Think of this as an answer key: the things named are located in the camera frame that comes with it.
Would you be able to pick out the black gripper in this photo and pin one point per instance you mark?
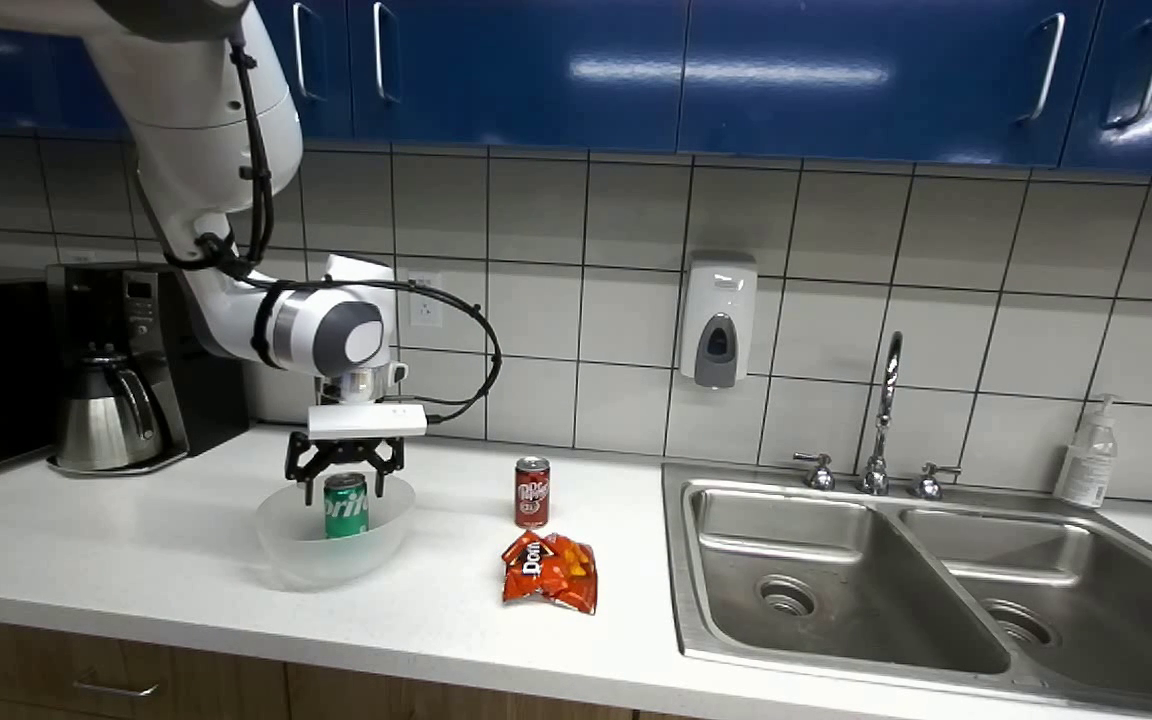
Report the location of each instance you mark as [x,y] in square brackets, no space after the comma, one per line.
[345,449]

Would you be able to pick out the green soda can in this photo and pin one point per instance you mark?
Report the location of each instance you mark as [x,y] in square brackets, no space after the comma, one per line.
[345,509]

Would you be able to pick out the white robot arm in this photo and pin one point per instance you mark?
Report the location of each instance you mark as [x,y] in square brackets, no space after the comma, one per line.
[188,120]

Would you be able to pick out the translucent white bowl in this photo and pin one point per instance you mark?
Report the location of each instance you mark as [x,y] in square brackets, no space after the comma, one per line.
[298,546]

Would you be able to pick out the red soda can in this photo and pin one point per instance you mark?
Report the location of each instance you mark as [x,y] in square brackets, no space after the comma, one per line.
[533,493]

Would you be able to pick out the orange Doritos chip bag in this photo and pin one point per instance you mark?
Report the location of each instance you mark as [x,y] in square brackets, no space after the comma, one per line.
[548,575]

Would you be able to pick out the wooden lower cabinet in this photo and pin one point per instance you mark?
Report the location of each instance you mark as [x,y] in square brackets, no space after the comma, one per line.
[269,687]

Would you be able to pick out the steel coffee carafe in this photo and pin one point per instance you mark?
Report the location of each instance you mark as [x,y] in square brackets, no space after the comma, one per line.
[103,422]

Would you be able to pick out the black coffee maker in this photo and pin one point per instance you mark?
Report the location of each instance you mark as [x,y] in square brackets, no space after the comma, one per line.
[138,307]

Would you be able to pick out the chrome faucet knob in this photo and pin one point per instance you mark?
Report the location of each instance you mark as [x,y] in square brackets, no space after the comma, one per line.
[818,471]
[929,481]

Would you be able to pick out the stainless steel double sink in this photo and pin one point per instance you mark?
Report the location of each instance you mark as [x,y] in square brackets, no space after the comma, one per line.
[869,585]

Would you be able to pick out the chrome sink faucet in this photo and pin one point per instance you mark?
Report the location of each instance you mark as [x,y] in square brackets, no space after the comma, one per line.
[884,386]

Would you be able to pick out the blue upper cabinets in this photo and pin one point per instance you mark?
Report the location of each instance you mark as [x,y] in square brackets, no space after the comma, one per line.
[739,64]

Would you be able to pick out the clear soap bottle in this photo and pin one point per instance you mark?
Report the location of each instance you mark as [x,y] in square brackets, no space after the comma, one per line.
[1085,461]

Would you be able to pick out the white wall soap dispenser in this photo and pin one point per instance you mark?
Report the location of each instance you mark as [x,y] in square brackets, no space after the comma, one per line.
[716,322]

